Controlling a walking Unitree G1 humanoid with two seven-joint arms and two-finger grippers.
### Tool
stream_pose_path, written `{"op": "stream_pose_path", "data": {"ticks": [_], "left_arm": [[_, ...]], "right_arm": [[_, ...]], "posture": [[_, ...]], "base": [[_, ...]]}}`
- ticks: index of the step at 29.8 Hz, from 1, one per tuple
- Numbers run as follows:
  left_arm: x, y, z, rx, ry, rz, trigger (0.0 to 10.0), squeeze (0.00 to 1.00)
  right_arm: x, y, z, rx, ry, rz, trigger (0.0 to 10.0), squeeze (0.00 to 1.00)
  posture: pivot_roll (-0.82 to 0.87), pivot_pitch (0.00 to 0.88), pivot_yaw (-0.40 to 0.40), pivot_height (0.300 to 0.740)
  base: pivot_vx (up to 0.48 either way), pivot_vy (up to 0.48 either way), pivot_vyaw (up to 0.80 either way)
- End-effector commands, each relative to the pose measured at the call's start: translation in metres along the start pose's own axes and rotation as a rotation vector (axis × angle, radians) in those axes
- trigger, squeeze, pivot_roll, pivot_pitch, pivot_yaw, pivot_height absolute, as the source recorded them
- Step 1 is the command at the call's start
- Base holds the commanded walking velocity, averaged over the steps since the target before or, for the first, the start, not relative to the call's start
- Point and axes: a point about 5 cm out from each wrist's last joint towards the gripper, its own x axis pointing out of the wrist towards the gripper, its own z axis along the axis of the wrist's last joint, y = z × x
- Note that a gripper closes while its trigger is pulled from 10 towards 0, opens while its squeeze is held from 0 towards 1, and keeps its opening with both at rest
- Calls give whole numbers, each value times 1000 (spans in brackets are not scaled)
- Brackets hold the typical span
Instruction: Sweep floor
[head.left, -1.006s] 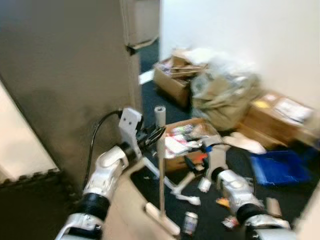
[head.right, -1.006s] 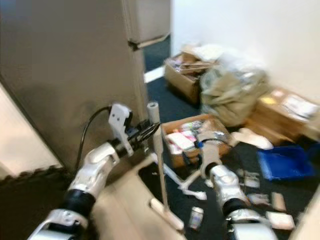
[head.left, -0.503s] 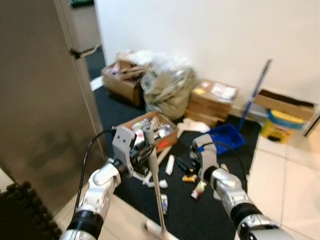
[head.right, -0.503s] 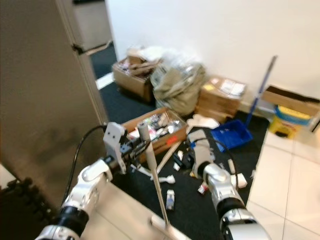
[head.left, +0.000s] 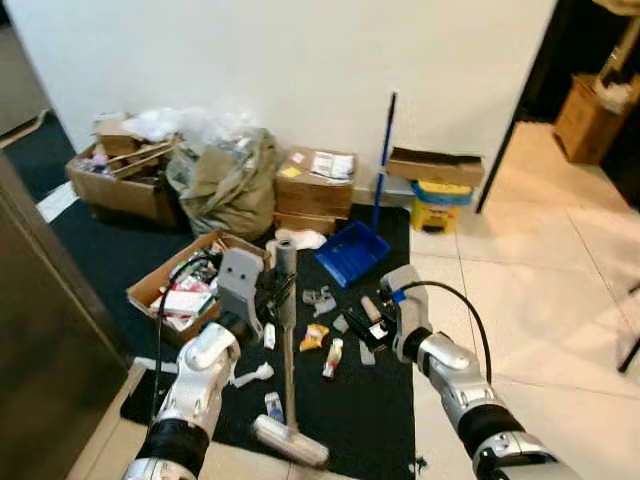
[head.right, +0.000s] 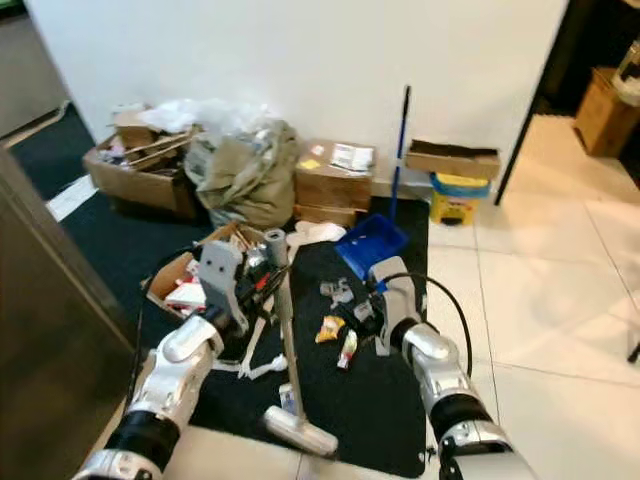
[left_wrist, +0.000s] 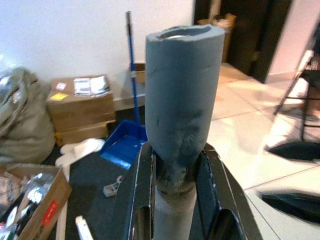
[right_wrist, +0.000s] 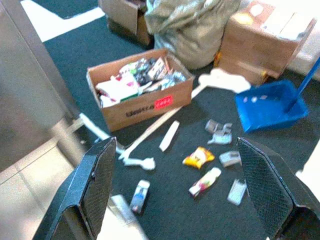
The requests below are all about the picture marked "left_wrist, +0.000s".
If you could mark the black flat floor object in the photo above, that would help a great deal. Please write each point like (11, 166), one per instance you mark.
(292, 207)
(292, 150)

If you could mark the long white package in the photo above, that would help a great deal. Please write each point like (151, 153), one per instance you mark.
(83, 228)

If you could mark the sealed cardboard box with labels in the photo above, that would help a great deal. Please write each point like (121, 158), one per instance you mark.
(80, 110)

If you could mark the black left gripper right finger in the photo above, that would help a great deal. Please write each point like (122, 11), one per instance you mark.
(212, 190)

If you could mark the grey plastic bracket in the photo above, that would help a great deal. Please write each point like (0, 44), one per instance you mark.
(111, 188)

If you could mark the open cardboard box of clutter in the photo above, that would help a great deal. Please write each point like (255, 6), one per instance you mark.
(47, 207)

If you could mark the broom with grey foam grip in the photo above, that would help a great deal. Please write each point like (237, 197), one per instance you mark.
(182, 100)

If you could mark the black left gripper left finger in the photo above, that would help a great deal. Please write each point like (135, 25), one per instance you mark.
(130, 200)

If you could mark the dark wooden door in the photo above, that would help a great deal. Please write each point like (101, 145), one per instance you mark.
(250, 37)

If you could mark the olive woven sack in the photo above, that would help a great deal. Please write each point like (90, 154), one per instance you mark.
(22, 117)

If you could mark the small open cardboard box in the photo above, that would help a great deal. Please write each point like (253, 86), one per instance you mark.
(140, 72)

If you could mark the cardboard box with paper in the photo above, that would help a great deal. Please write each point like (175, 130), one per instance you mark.
(222, 32)

